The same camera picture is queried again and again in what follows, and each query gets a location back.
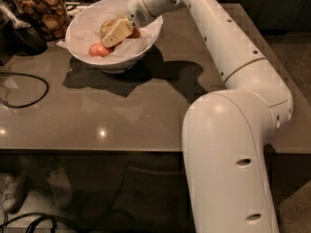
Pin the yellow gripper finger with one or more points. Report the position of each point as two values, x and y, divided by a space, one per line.
126 27

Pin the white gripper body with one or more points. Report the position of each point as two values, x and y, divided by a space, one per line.
135 12

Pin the large apple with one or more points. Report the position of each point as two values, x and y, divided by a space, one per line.
110 33

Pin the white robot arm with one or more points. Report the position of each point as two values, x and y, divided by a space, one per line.
224 132

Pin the right red apple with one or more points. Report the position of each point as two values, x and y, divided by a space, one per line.
135 34

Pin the red apple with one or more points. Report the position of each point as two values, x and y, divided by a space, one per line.
99 50
135 34

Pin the white bowl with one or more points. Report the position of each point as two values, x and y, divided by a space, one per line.
105 38

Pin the front red apple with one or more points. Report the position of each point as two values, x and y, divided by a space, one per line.
99 50

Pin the white paper bowl liner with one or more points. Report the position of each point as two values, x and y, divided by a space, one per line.
83 32

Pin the glass jar of chips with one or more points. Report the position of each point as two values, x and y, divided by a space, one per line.
51 16

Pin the right white shoe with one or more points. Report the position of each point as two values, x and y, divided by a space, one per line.
60 187

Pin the white shoe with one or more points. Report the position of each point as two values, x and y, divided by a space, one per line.
13 193
60 187

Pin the left white shoe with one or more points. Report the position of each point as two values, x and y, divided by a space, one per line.
13 193

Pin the black appliance with handle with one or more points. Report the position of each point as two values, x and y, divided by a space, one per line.
18 36

